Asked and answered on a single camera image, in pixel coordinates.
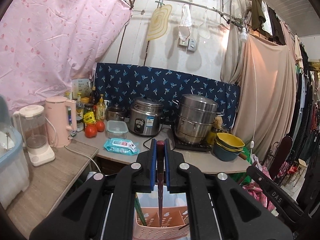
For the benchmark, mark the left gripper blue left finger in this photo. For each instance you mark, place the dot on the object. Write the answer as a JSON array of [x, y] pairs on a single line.
[[153, 150]]

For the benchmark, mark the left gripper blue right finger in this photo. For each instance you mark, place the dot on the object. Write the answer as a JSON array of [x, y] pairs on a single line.
[[167, 165]]

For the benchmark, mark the green chopstick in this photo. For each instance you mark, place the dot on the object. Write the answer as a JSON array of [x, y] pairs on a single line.
[[139, 211]]

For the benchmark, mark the silver rice cooker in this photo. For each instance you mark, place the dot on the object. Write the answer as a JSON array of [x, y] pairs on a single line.
[[146, 116]]

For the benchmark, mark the blue wet wipes pack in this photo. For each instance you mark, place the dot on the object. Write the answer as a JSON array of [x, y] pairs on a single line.
[[121, 146]]

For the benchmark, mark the clear food container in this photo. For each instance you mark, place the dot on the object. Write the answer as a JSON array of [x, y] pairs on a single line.
[[116, 129]]

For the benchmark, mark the black induction cooker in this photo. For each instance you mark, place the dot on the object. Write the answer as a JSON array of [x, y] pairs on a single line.
[[203, 146]]

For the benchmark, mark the pink floral cloth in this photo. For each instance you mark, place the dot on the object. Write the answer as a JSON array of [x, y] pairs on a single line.
[[254, 189]]

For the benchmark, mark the stainless steel steamer pot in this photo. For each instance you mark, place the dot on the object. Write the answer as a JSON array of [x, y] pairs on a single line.
[[196, 115]]

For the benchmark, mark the small steel pot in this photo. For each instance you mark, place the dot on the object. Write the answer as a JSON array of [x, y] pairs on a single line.
[[115, 113]]

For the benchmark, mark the red tomato right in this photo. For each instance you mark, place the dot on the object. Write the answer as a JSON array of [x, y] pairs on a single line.
[[100, 126]]

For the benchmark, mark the red tomato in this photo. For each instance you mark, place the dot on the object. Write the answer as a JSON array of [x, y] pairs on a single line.
[[100, 126], [91, 131]]

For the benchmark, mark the stacked yellow blue bowls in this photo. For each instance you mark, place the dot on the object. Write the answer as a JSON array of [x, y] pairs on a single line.
[[227, 147]]

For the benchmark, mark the yellow oil bottle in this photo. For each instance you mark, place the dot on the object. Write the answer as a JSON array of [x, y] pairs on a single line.
[[100, 109]]

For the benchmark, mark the red tomato left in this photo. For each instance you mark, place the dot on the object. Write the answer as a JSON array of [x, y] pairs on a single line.
[[91, 131]]

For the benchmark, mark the navy patterned cloth backsplash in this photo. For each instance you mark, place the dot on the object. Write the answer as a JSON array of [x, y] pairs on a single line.
[[121, 83]]

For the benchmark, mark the pink perforated utensil holder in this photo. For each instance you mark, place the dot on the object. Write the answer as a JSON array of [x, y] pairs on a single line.
[[173, 224]]

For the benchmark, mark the pink electric kettle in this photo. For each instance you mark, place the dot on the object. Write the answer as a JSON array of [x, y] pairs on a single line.
[[61, 120]]

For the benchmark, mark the beige curtain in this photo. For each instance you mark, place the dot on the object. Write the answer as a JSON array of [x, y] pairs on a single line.
[[266, 74]]

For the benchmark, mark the white blender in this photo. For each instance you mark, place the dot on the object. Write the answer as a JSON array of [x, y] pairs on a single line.
[[32, 122]]

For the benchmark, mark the white dish rack bin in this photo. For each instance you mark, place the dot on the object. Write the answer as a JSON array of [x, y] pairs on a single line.
[[14, 171]]

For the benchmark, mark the pink dotted curtain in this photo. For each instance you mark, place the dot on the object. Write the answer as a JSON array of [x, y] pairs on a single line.
[[45, 44]]

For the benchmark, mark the wall power socket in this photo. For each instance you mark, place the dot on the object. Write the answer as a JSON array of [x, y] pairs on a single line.
[[189, 44]]

